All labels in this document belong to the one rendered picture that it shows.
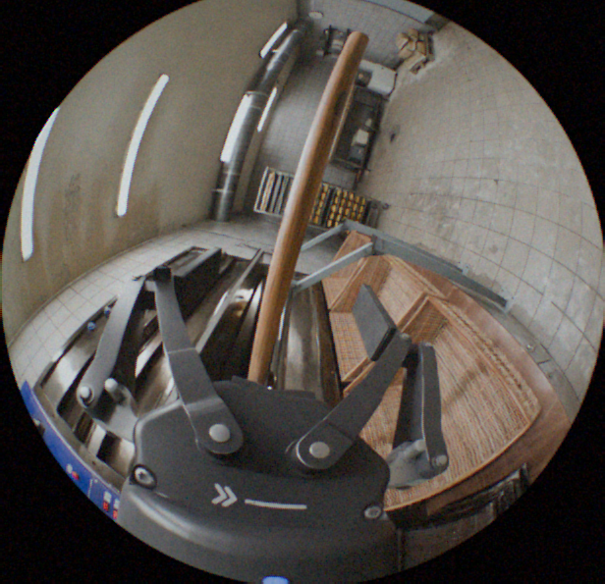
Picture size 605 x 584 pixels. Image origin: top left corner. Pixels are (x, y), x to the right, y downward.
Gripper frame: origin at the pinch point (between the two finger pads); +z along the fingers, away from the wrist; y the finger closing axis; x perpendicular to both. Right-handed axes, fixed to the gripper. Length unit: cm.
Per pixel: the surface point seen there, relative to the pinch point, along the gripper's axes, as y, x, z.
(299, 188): -1.3, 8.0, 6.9
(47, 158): -141, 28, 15
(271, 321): -0.7, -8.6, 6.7
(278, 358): 1.9, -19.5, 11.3
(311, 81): -73, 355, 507
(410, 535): 38, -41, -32
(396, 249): 31, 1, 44
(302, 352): 16, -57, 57
